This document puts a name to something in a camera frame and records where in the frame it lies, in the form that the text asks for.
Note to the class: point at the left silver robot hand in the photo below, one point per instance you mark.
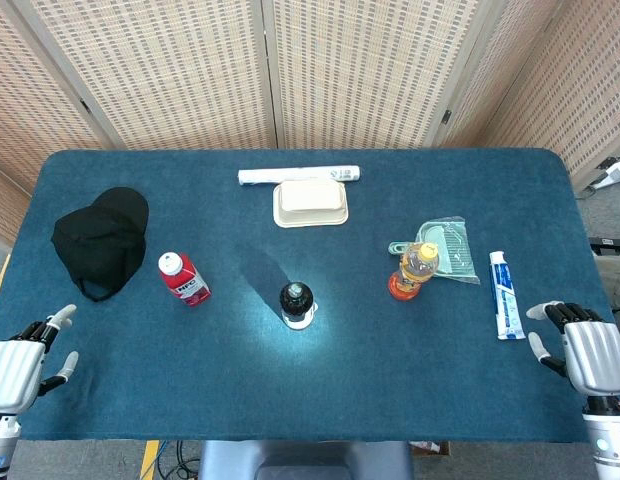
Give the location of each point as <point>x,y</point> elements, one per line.
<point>15,370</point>

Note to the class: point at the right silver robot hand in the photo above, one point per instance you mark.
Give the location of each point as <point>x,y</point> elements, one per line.
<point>597,355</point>

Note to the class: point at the red NFC juice bottle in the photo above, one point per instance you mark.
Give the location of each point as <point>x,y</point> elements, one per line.
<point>187,285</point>

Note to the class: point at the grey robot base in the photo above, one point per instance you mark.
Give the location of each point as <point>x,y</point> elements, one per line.
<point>305,460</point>

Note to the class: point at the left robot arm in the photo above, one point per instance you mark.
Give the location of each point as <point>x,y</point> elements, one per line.
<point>2,445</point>

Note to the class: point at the olive fabric bundle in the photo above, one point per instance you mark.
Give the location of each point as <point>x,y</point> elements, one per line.
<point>617,280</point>

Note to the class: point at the white blue toothpaste tube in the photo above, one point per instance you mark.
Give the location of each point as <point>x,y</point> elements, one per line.
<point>505,295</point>

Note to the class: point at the black floor bar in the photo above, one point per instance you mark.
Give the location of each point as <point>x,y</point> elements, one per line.
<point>610,244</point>

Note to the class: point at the black baseball cap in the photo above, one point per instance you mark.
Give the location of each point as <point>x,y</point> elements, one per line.
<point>100,245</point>

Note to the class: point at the green dustpan set in bag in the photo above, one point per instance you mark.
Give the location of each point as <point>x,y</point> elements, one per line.
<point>455,245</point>

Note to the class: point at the white floor device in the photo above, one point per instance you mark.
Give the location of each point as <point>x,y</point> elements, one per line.
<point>615,175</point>

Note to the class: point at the orange drink bottle yellow cap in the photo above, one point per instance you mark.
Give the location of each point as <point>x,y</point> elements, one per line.
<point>415,270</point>

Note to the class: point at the blue table cloth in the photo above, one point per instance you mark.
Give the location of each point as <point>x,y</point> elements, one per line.
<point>340,390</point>

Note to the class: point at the dark tea bottle black cap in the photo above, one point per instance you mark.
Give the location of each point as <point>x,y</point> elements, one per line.
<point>296,302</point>

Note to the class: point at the beige food container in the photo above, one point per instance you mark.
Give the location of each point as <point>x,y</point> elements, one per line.
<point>310,205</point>

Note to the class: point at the woven folding screen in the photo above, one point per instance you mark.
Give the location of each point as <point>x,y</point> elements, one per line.
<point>165,75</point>

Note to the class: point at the white rolled bag pack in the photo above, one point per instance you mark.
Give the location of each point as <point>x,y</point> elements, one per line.
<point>290,175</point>

